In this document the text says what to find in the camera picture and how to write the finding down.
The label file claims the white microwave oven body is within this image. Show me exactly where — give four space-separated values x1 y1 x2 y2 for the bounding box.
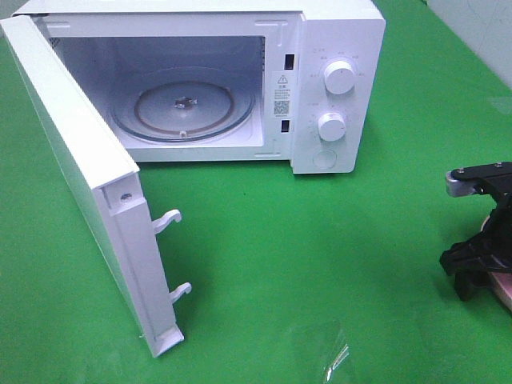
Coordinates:
8 1 386 174

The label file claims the glass microwave turntable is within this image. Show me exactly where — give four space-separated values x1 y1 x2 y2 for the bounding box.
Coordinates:
111 66 256 144

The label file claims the white microwave door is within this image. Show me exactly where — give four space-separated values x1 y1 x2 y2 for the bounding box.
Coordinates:
1 16 191 357

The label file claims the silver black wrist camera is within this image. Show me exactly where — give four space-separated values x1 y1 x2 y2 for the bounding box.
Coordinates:
446 162 511 202

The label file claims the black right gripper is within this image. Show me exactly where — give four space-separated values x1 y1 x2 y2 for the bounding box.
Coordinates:
439 174 511 302

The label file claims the lower white timer knob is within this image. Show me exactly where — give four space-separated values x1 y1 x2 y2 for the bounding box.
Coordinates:
318 112 346 142

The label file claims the pink round plate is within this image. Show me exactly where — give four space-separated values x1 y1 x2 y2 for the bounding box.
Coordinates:
478 214 512 313

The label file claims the clear plastic film piece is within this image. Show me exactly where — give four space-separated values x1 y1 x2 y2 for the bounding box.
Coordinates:
290 319 351 382

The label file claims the upper white power knob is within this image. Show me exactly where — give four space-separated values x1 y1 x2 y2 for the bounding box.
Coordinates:
323 60 356 95

